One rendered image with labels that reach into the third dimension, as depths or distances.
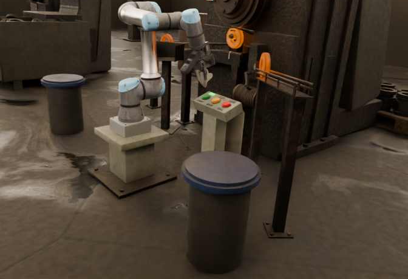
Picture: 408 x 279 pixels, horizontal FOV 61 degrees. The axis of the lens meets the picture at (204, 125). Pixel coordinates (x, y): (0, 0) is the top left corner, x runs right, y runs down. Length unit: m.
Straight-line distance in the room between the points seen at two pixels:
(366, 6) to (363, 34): 0.21
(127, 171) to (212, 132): 0.64
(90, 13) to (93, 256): 3.93
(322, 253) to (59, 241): 1.18
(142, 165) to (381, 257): 1.32
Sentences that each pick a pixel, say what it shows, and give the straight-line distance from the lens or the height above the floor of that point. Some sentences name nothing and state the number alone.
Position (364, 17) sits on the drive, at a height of 1.00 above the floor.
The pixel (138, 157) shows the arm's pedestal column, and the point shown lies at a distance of 2.07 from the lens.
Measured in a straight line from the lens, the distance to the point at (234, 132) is 1.79.
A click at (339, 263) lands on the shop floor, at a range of 1.74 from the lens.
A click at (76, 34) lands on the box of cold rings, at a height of 0.59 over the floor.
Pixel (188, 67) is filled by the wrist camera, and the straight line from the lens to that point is 1.58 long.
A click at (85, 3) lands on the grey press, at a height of 0.94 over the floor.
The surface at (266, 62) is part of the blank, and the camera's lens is 2.08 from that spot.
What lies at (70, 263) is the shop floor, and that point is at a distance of 1.63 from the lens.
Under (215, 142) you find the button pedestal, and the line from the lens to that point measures 1.67.
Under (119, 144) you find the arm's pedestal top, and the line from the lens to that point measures 1.92.
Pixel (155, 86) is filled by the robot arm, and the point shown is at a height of 0.57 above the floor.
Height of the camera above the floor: 1.04
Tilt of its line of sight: 20 degrees down
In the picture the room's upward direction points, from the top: 3 degrees clockwise
